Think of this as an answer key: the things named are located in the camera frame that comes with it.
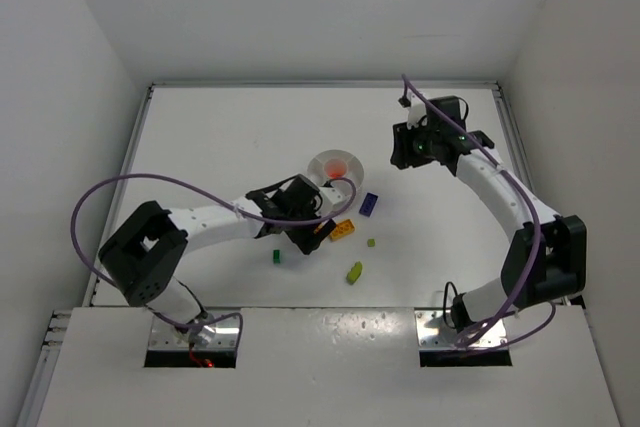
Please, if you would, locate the yellow lego plate brick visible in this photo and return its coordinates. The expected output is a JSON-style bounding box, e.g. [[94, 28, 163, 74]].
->
[[329, 219, 356, 242]]

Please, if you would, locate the lime green curved lego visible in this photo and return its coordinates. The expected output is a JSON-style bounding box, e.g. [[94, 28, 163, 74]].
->
[[345, 261, 363, 285]]

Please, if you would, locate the blue lego brick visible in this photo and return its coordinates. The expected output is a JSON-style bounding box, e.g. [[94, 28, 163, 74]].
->
[[358, 192, 379, 218]]

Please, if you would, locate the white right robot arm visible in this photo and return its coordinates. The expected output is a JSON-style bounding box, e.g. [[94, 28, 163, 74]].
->
[[390, 94, 587, 335]]

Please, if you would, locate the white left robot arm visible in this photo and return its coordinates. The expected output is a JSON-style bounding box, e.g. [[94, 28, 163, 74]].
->
[[99, 175, 345, 332]]

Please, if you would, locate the white round divided container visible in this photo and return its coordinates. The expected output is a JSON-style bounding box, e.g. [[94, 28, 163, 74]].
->
[[306, 149, 364, 193]]

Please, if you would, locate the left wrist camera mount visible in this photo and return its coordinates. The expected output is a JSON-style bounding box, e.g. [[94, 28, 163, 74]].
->
[[319, 186, 353, 215]]

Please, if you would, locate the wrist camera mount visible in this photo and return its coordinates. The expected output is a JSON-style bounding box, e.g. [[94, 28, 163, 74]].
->
[[319, 186, 353, 215], [398, 92, 428, 130]]

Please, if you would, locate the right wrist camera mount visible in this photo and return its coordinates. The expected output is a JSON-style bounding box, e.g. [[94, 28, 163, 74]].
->
[[398, 92, 428, 130]]

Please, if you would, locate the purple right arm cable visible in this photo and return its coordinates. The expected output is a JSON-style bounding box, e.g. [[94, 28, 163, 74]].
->
[[401, 73, 557, 352]]

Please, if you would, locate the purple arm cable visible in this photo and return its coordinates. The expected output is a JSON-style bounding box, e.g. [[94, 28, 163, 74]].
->
[[70, 173, 358, 343], [401, 73, 557, 352]]

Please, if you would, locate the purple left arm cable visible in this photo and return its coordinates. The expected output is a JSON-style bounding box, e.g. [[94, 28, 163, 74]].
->
[[70, 173, 358, 343]]

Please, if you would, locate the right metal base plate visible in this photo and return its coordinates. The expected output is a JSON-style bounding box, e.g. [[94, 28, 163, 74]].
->
[[414, 309, 508, 352]]

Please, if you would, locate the metal base plate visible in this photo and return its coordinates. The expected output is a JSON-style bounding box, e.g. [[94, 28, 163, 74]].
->
[[414, 309, 508, 352], [148, 309, 241, 352]]

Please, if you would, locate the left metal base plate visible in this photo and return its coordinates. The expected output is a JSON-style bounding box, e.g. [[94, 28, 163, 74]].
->
[[148, 309, 241, 352]]

